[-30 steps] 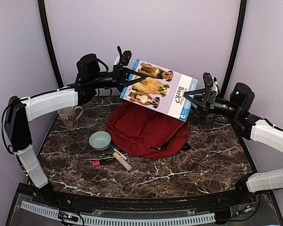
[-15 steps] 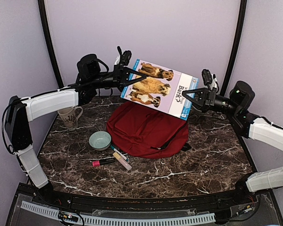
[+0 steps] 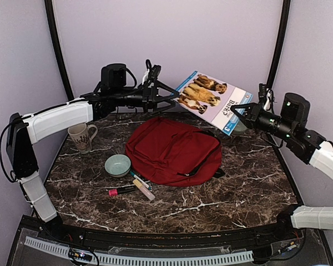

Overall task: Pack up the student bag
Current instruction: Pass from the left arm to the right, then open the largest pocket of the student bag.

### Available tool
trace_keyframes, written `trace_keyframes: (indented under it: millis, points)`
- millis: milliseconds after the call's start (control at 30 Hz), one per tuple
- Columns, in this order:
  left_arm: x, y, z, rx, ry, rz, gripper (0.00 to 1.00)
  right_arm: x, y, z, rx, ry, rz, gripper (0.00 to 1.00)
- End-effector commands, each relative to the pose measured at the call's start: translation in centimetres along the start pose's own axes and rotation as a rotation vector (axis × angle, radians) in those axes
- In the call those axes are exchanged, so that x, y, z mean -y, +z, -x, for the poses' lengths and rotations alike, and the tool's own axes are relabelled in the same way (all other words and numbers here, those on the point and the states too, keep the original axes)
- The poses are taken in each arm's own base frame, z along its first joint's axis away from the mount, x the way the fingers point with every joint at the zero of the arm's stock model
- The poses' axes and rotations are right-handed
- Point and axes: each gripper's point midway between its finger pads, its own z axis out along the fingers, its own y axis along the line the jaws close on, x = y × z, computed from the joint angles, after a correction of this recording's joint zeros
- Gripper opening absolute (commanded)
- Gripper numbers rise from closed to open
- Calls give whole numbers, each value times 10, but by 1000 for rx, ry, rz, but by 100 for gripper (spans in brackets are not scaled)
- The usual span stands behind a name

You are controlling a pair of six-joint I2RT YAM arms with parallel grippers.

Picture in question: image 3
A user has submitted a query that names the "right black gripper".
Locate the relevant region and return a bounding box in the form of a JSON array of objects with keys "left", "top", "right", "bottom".
[{"left": 231, "top": 100, "right": 296, "bottom": 141}]

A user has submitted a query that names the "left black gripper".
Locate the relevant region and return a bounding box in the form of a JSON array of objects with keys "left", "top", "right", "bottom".
[{"left": 113, "top": 79, "right": 180, "bottom": 114}]

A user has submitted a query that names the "dog cover book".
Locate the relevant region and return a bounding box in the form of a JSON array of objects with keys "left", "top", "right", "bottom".
[{"left": 176, "top": 71, "right": 253, "bottom": 136}]

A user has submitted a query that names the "red student backpack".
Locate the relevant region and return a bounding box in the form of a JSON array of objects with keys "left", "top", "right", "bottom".
[{"left": 125, "top": 117, "right": 225, "bottom": 187}]

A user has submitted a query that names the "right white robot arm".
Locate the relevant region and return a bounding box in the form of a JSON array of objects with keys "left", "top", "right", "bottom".
[{"left": 231, "top": 93, "right": 333, "bottom": 241}]

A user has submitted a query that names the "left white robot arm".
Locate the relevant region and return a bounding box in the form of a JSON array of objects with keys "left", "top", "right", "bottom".
[{"left": 1, "top": 60, "right": 179, "bottom": 242}]

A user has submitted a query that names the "celadon bowl far right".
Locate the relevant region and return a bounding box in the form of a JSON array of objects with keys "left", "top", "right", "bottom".
[{"left": 232, "top": 121, "right": 248, "bottom": 136}]

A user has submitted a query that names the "celadon bowl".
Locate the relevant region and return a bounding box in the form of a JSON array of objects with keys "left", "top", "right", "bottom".
[
  {"left": 104, "top": 154, "right": 132, "bottom": 178},
  {"left": 232, "top": 121, "right": 248, "bottom": 136}
]

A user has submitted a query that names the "celadon bowl near left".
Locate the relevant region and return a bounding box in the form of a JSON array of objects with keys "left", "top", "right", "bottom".
[{"left": 104, "top": 154, "right": 132, "bottom": 178}]

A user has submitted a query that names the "teal capped white marker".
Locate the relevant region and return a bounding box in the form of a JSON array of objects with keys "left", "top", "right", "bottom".
[{"left": 129, "top": 171, "right": 152, "bottom": 191}]

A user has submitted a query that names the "cream patterned mug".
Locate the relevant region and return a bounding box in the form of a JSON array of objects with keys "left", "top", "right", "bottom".
[{"left": 68, "top": 123, "right": 98, "bottom": 154}]

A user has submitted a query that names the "pale yellow highlighter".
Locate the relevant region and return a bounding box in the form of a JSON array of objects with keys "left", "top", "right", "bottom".
[{"left": 133, "top": 179, "right": 155, "bottom": 201}]

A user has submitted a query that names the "pink black highlighter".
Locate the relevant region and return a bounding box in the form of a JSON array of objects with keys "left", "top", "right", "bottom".
[{"left": 108, "top": 186, "right": 135, "bottom": 197}]

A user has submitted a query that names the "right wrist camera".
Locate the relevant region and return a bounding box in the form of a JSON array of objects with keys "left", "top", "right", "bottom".
[{"left": 258, "top": 83, "right": 274, "bottom": 113}]

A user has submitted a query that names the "right black frame post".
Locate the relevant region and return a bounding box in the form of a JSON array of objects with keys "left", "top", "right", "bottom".
[{"left": 266, "top": 0, "right": 291, "bottom": 89}]

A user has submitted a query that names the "black frame post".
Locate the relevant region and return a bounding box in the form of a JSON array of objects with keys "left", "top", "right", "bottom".
[
  {"left": 266, "top": 0, "right": 291, "bottom": 89},
  {"left": 44, "top": 0, "right": 74, "bottom": 100}
]

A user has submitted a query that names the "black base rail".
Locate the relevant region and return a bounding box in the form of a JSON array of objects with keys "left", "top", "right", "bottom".
[{"left": 18, "top": 214, "right": 320, "bottom": 249}]

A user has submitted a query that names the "white slotted cable duct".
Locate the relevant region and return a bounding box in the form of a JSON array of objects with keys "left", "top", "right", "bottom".
[{"left": 23, "top": 237, "right": 254, "bottom": 265}]

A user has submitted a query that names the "left black frame post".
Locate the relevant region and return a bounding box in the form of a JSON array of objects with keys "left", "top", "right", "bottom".
[{"left": 44, "top": 0, "right": 74, "bottom": 100}]

